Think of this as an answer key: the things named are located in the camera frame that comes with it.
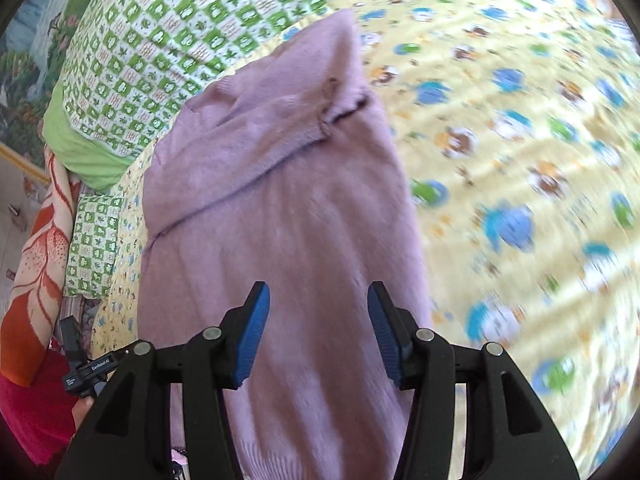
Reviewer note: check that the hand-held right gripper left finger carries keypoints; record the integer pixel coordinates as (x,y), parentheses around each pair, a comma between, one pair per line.
(254,330)

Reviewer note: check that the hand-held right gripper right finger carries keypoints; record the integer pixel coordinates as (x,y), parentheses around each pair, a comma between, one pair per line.
(384,335)

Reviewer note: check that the purple knit sweater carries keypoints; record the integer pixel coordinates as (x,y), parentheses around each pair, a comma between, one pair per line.
(300,210)

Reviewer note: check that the person's left hand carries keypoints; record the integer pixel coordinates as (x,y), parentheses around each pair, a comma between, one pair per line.
(82,411)

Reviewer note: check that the grey patterned bed sheet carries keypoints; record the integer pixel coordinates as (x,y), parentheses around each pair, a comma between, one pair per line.
(82,320)

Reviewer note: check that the red cloth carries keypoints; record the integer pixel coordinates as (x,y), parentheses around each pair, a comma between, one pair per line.
(35,410)

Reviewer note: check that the orange floral blanket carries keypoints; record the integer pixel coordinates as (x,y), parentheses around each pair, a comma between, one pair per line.
(45,270)

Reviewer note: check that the small green checked pillow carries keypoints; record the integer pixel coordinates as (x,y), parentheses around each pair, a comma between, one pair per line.
(95,245)

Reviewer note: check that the yellow bear print quilt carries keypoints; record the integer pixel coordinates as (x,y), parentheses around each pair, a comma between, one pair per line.
(500,185)

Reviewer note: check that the green checkered large pillow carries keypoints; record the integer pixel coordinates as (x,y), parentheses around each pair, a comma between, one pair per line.
(150,50)

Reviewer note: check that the landscape wall poster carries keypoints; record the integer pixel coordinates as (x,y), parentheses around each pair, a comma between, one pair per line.
(30,75)

